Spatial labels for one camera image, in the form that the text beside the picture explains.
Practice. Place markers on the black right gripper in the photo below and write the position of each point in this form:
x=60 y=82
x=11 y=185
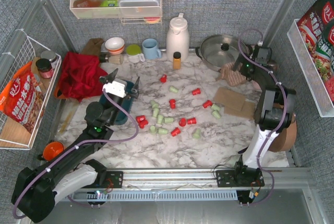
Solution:
x=239 y=63

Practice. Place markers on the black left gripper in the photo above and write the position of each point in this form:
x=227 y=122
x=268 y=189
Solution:
x=128 y=94

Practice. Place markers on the striped pink cloth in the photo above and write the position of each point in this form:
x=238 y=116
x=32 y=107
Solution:
x=233 y=78

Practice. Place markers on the brown cardboard sheet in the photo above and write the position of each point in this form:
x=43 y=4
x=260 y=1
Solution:
x=246 y=112
x=229 y=98

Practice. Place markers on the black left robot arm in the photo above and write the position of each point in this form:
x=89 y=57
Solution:
x=37 y=191

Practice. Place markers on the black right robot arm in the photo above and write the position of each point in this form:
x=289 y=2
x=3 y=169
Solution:
x=273 y=114

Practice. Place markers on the steel ladle bowl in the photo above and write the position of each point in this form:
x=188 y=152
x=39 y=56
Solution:
x=273 y=64

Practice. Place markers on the pepper grinder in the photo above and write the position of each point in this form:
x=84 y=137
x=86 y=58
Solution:
x=109 y=58

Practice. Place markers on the green lidded cup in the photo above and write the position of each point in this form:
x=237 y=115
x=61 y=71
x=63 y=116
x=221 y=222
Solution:
x=135 y=54

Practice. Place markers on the red capsule left upper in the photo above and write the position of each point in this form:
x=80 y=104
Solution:
x=140 y=118

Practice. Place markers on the white striped bowl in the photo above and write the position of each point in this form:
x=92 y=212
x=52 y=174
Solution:
x=115 y=45

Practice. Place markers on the red capsule far top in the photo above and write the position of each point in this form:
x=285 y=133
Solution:
x=163 y=78

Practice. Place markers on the red cloth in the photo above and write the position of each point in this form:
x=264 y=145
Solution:
x=79 y=78

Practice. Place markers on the red capsule left lower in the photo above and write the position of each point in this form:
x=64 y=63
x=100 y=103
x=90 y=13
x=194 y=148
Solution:
x=142 y=124

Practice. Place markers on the steel pot with lid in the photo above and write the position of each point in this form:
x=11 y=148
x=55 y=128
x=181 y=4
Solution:
x=218 y=50

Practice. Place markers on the brown paper bag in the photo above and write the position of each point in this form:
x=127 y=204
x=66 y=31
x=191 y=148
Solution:
x=93 y=47

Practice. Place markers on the blue mug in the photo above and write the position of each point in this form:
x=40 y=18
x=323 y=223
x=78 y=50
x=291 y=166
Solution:
x=151 y=49

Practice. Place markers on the red capsule centre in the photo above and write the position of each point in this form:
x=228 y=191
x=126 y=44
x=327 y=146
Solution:
x=172 y=103

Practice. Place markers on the green capsule cluster right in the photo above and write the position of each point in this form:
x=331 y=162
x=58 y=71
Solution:
x=168 y=120

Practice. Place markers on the orange spice bottle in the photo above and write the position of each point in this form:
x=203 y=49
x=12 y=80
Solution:
x=176 y=60

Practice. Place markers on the red capsule upper right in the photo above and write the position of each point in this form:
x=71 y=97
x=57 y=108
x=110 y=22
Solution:
x=196 y=91

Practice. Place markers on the red capsule mid upright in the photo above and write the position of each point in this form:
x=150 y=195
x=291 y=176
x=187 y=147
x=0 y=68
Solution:
x=182 y=122

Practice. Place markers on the steel lid jar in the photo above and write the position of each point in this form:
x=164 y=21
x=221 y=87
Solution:
x=51 y=56

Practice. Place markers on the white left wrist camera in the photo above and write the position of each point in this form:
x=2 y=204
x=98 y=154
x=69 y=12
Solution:
x=117 y=87

